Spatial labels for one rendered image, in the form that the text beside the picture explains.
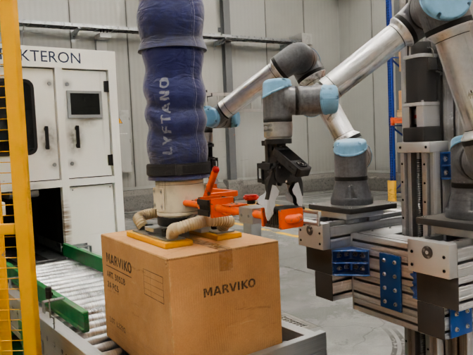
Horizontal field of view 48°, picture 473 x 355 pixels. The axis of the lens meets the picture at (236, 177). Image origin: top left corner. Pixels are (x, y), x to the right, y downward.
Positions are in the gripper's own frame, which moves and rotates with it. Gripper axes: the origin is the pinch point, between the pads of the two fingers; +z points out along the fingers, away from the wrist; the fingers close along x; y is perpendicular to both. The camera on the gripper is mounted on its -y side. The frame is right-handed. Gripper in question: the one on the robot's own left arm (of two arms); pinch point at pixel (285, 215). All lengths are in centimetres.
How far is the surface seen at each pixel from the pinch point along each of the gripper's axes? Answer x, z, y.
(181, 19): 3, -60, 49
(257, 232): -49, 20, 85
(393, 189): -717, 79, 595
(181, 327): 16.5, 34.2, 29.8
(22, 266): 47, 24, 99
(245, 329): -5.6, 39.7, 29.8
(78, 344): 34, 49, 76
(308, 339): -29, 48, 27
